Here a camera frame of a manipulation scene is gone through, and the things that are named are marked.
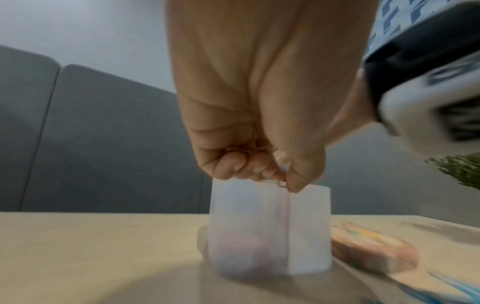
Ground person's right hand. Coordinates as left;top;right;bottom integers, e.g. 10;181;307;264
324;68;378;148

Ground person's left hand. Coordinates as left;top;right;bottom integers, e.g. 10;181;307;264
164;0;380;194

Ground clear divided plastic container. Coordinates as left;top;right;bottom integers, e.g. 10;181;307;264
197;178;334;281

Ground heap of pink paper clips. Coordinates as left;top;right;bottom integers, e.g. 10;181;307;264
215;232;275;269

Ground pile of blue pink paperclips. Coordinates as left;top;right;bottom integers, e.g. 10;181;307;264
399;269;480;304

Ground pink floral container lid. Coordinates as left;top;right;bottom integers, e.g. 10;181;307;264
330;221;420;274

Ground right marker-printed wristband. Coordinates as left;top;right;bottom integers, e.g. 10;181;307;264
361;0;480;123

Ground green plant in white pot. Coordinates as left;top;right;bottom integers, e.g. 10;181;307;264
425;153;480;191

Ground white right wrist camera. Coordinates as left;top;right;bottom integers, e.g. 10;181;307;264
377;53;480;156

